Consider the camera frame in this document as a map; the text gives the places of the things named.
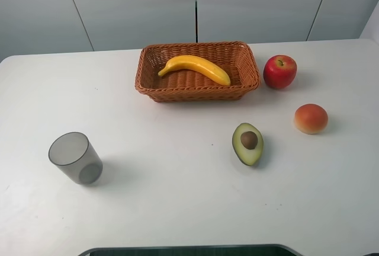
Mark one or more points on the yellow banana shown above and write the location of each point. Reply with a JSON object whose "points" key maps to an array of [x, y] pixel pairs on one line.
{"points": [[197, 64]]}

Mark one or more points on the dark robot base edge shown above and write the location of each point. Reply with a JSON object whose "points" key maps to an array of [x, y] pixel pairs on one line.
{"points": [[273, 249]]}

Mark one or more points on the brown wicker basket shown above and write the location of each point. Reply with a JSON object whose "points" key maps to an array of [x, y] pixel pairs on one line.
{"points": [[234, 57]]}

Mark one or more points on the halved avocado with pit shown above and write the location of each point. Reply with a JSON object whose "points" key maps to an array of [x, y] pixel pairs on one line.
{"points": [[247, 143]]}

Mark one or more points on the red apple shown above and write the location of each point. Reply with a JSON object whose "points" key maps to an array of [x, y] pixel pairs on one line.
{"points": [[279, 71]]}

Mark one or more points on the orange bread bun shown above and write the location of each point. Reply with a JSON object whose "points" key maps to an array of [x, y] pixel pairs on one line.
{"points": [[311, 119]]}

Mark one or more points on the grey translucent plastic cup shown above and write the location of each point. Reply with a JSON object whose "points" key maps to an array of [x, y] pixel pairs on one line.
{"points": [[74, 155]]}

